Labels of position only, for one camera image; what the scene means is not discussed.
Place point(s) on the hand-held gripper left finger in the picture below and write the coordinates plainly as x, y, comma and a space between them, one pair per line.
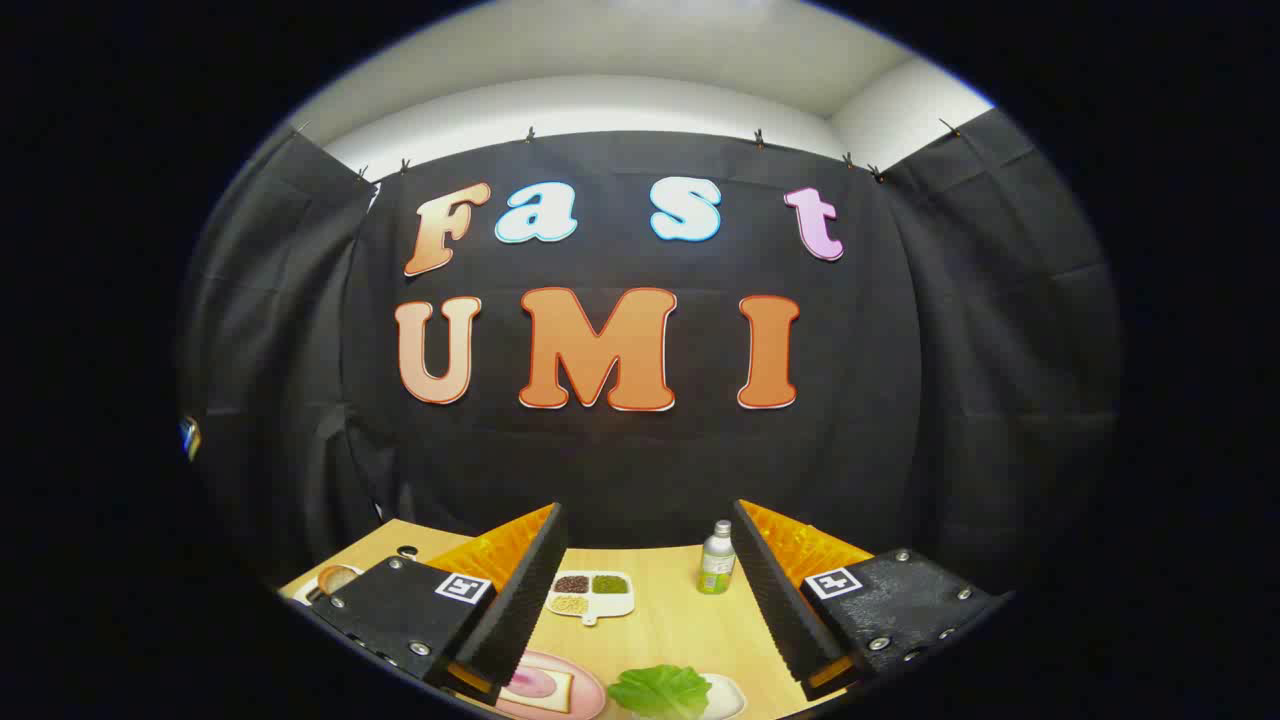
525, 600

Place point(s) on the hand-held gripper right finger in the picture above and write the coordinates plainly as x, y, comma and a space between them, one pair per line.
775, 600

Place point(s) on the green lettuce leaf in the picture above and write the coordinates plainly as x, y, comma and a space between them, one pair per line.
660, 690

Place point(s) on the toasted bread slice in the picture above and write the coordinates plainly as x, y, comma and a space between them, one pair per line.
336, 577

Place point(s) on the pile of yellow soybeans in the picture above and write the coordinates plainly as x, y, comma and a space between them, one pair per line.
569, 604

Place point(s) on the pile of dark red beans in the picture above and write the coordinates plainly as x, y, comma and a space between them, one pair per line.
571, 583

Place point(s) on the silver green bottle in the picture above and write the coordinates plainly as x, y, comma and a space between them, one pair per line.
717, 565

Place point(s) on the pink ham slice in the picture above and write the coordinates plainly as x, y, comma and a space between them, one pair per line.
533, 683

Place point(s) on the pile of green beans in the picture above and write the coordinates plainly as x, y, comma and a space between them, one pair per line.
610, 584

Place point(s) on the white divided dish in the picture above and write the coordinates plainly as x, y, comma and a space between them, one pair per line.
612, 603

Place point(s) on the pink round plate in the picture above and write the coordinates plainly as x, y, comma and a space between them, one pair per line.
587, 685

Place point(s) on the white bread slice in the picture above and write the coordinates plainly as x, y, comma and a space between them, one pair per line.
560, 700

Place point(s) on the white square plate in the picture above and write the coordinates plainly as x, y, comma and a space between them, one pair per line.
728, 695

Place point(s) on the white toaster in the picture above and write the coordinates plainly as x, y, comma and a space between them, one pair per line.
303, 592

